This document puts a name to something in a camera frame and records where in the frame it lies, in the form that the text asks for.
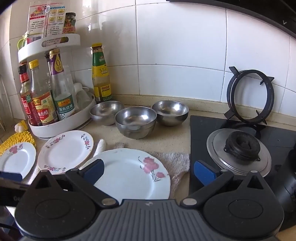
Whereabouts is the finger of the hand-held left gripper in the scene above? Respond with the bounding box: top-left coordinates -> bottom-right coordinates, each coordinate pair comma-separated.
0,170 -> 23,181

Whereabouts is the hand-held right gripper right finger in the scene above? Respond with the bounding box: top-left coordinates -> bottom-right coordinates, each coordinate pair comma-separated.
180,160 -> 272,208

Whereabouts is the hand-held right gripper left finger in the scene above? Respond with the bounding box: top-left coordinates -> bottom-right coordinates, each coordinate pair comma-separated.
29,159 -> 119,208

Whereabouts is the small white floral plate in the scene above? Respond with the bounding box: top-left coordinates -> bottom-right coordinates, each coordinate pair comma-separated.
0,142 -> 37,179

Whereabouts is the large white floral plate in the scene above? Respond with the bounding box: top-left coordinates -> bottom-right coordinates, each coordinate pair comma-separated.
82,148 -> 171,200

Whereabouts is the floral plate with patterned rim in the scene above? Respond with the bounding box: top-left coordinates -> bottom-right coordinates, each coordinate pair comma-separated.
37,130 -> 94,175

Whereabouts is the stainless steel bowl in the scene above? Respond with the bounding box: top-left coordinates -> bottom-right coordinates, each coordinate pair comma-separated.
151,100 -> 189,127
90,101 -> 125,126
115,106 -> 158,140

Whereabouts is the silver burner plate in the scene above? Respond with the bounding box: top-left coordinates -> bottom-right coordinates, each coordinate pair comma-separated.
206,128 -> 272,178

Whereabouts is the beige towel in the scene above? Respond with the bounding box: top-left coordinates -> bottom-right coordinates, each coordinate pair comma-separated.
76,139 -> 191,191

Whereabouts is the black glass cooktop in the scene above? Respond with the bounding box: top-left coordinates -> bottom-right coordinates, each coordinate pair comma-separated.
188,115 -> 296,232

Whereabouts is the yellow chenille mat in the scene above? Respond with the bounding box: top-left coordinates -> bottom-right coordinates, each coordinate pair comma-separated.
0,130 -> 37,157

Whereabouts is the black burner cap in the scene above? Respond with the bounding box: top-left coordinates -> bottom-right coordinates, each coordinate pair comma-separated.
224,131 -> 261,162

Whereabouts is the white yellow small object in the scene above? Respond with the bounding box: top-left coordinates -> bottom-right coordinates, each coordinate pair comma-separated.
14,120 -> 30,133

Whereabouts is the white two-tier condiment rack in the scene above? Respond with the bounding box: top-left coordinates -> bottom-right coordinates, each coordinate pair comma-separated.
17,34 -> 96,139

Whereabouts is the red cap soy sauce bottle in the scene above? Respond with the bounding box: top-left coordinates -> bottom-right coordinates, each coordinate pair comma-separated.
18,64 -> 38,126

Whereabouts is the purple label sauce bottle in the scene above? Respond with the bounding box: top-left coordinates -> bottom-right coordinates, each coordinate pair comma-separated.
47,49 -> 77,121

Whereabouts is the yellow cap vinegar bottle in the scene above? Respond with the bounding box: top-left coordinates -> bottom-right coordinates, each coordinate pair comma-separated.
28,59 -> 59,126

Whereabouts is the black cylindrical object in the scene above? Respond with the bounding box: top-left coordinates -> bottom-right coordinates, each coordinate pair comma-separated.
274,141 -> 296,214

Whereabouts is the green yellow label sauce bottle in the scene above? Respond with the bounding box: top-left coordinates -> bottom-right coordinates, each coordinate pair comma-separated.
91,43 -> 113,104

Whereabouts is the glass jar with dark lid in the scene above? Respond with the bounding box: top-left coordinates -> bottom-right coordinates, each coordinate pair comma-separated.
62,12 -> 77,35

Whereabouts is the yellow white seasoning packet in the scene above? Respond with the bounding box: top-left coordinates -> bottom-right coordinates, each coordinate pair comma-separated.
45,6 -> 67,38

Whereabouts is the red white seasoning packet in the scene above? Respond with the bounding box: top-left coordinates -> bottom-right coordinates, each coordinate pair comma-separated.
27,0 -> 51,44

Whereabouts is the black pan support ring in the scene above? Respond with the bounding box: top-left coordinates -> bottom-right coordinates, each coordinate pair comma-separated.
224,66 -> 275,127

